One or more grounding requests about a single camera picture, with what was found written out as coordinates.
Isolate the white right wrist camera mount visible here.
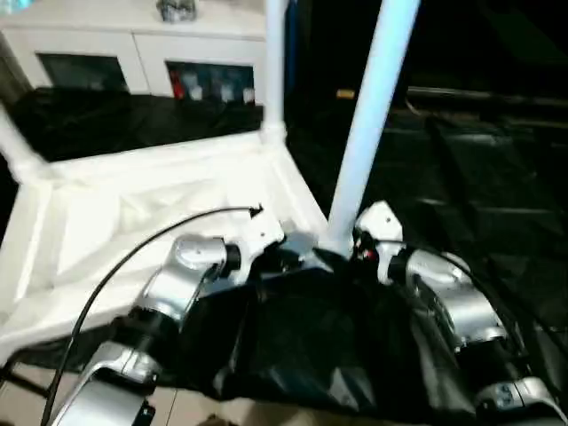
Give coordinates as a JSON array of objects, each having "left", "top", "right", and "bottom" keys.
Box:
[{"left": 353, "top": 200, "right": 405, "bottom": 285}]

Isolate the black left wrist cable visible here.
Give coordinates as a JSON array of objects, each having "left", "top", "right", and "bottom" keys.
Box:
[{"left": 42, "top": 203, "right": 264, "bottom": 426}]

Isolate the white plastic table leg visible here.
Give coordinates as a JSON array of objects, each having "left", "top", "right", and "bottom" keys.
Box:
[
  {"left": 0, "top": 106, "right": 50, "bottom": 183},
  {"left": 321, "top": 0, "right": 422, "bottom": 256},
  {"left": 261, "top": 0, "right": 296, "bottom": 143}
]

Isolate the black plastic mat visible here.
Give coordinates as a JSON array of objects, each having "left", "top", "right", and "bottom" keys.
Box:
[{"left": 0, "top": 86, "right": 568, "bottom": 421}]

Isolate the grey curtain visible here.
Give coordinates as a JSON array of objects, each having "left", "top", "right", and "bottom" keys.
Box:
[{"left": 0, "top": 30, "right": 28, "bottom": 107}]

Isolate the grey object on cabinet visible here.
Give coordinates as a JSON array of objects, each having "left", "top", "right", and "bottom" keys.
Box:
[{"left": 155, "top": 0, "right": 199, "bottom": 22}]

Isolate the white glass-door cabinet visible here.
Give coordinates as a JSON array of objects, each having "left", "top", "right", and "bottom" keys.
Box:
[{"left": 0, "top": 0, "right": 289, "bottom": 107}]

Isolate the white plastic table top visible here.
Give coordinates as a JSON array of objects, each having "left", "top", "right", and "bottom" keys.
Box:
[{"left": 0, "top": 128, "right": 332, "bottom": 360}]

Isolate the black folding table frame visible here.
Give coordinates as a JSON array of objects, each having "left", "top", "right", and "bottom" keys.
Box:
[{"left": 0, "top": 363, "right": 52, "bottom": 400}]

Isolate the blue vertical post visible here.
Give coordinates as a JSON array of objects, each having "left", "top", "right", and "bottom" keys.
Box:
[{"left": 283, "top": 0, "right": 303, "bottom": 106}]

